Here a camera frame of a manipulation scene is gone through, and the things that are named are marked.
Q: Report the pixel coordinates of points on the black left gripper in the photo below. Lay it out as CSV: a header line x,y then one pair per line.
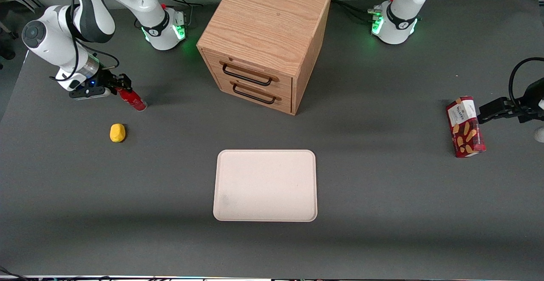
x,y
523,108

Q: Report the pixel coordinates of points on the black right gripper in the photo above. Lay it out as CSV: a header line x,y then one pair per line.
x,y
105,79

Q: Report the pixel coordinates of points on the red coke bottle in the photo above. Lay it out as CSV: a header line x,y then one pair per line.
x,y
136,102

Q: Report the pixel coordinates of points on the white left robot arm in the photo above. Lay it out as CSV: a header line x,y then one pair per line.
x,y
399,21

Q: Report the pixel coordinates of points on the white rectangular tray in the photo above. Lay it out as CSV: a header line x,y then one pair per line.
x,y
265,185

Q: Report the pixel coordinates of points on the red shortbread cookie box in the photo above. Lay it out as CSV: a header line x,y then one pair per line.
x,y
465,132

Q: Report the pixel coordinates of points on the yellow lemon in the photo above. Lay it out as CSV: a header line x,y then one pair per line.
x,y
117,133

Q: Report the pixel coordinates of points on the wooden drawer cabinet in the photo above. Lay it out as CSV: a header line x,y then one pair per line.
x,y
263,21

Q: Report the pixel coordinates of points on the wooden upper drawer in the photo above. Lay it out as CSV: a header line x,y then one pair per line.
x,y
285,86

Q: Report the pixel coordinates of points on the wooden drawer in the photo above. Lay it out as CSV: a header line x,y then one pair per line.
x,y
286,104
285,86

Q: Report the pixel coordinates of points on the wooden lower drawer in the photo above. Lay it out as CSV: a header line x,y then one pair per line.
x,y
286,104

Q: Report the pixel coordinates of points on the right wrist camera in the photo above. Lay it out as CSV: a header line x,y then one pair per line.
x,y
89,92

